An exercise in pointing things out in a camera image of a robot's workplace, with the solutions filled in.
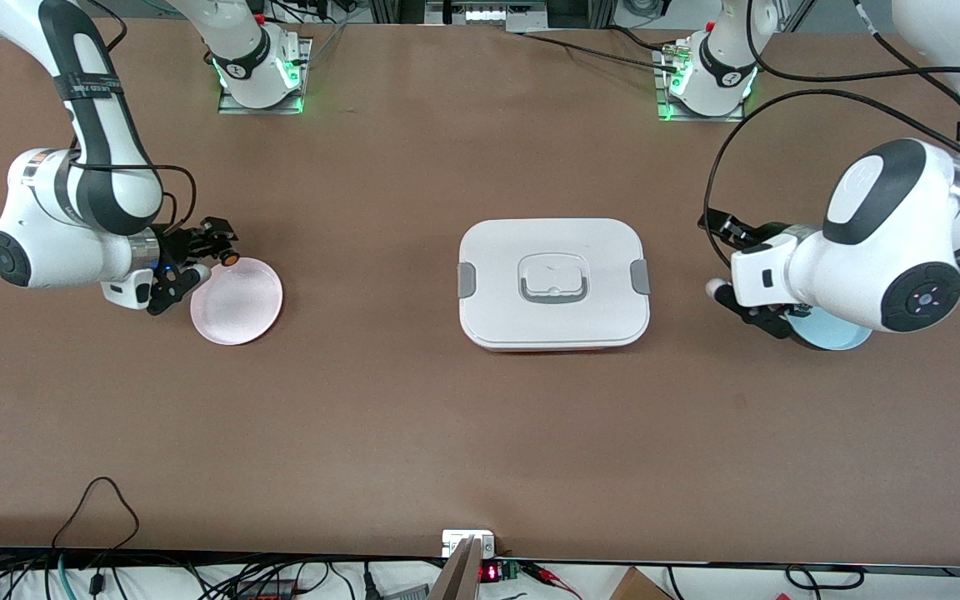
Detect black cable with metal plug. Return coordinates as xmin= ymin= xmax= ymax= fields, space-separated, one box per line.
xmin=72 ymin=162 xmax=198 ymax=243

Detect aluminium camera post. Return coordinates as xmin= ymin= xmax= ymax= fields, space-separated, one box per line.
xmin=428 ymin=536 xmax=483 ymax=600

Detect white camera bracket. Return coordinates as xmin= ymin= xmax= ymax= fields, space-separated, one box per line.
xmin=101 ymin=279 xmax=153 ymax=311
xmin=730 ymin=232 xmax=799 ymax=311

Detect grey lunch box handle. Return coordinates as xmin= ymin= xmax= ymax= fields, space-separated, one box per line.
xmin=517 ymin=252 xmax=591 ymax=305

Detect black coiled cable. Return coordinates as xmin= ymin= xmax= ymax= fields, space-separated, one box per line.
xmin=784 ymin=564 xmax=866 ymax=592

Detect pink round plate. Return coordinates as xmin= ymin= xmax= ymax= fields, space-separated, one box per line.
xmin=190 ymin=257 xmax=284 ymax=346

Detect thin black looped cable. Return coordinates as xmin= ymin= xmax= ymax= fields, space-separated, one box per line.
xmin=51 ymin=477 xmax=141 ymax=554

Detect silver device with white labels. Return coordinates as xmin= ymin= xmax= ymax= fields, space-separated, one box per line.
xmin=424 ymin=0 xmax=549 ymax=33

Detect white right camera bracket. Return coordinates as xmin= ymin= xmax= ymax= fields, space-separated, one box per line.
xmin=101 ymin=279 xmax=153 ymax=311

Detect red and black clip leads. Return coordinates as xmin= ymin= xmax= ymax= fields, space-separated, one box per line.
xmin=522 ymin=562 xmax=583 ymax=600

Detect white left camera bracket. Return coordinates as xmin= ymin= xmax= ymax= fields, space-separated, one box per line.
xmin=730 ymin=232 xmax=799 ymax=311

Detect white lunch box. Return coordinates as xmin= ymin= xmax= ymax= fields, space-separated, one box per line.
xmin=457 ymin=218 xmax=652 ymax=353

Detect light blue round plate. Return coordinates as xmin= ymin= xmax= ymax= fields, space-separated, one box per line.
xmin=784 ymin=304 xmax=875 ymax=351

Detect small white socket box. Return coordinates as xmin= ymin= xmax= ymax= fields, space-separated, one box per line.
xmin=442 ymin=530 xmax=496 ymax=558

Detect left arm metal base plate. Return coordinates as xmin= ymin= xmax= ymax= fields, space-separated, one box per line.
xmin=655 ymin=42 xmax=746 ymax=123

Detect black table edge rail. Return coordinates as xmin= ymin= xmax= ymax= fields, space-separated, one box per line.
xmin=0 ymin=546 xmax=960 ymax=578

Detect brown cardboard box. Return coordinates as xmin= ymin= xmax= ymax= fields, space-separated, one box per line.
xmin=609 ymin=567 xmax=674 ymax=600

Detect black base power cable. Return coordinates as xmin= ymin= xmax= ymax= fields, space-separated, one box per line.
xmin=517 ymin=25 xmax=685 ymax=69

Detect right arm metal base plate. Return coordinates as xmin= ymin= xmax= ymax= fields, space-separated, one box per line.
xmin=217 ymin=37 xmax=313 ymax=115

